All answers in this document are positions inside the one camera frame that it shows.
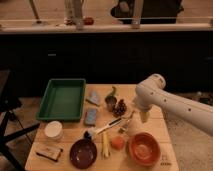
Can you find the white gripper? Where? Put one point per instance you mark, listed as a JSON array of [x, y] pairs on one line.
[[144, 116]]

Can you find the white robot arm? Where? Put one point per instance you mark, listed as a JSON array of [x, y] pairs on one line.
[[151, 92]]

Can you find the green plastic tray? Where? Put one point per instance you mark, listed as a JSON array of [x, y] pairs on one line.
[[63, 100]]

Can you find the brown pine cone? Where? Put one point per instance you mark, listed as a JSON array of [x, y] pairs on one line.
[[120, 109]]

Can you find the small metal fork brush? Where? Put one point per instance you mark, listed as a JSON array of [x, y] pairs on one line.
[[124, 127]]

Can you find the orange clay bowl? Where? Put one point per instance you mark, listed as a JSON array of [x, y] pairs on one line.
[[144, 149]]

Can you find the grey metal cup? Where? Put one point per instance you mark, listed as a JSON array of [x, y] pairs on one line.
[[111, 103]]

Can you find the orange round fruit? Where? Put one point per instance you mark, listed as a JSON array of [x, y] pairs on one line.
[[117, 143]]

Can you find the blue rectangular sponge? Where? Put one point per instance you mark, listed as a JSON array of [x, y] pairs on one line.
[[90, 117]]

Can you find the black white dish brush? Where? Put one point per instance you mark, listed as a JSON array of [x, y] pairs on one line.
[[93, 131]]

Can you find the white round container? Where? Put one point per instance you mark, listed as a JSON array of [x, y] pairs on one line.
[[54, 130]]

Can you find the wooden block eraser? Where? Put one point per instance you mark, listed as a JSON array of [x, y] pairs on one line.
[[49, 152]]

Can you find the dark bag on counter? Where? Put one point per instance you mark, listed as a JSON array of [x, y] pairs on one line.
[[154, 11]]

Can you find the red object on counter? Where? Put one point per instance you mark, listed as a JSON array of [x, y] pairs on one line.
[[88, 21]]

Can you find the black office chair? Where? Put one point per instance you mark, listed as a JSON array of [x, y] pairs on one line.
[[9, 115]]

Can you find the wooden stick stand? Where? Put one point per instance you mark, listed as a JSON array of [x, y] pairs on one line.
[[38, 21]]

